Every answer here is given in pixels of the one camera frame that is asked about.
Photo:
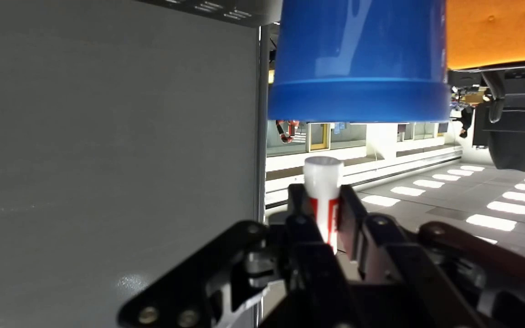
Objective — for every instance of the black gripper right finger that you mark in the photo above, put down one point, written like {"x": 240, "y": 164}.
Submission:
{"x": 450, "y": 277}

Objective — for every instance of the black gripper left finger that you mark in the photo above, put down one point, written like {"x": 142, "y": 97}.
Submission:
{"x": 229, "y": 275}

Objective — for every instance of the blue plastic cup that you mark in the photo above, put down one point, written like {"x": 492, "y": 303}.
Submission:
{"x": 362, "y": 60}

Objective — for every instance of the orange sofa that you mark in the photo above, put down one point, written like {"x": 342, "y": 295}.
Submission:
{"x": 486, "y": 33}

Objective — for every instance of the red white marker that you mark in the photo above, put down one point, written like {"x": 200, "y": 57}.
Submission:
{"x": 322, "y": 182}

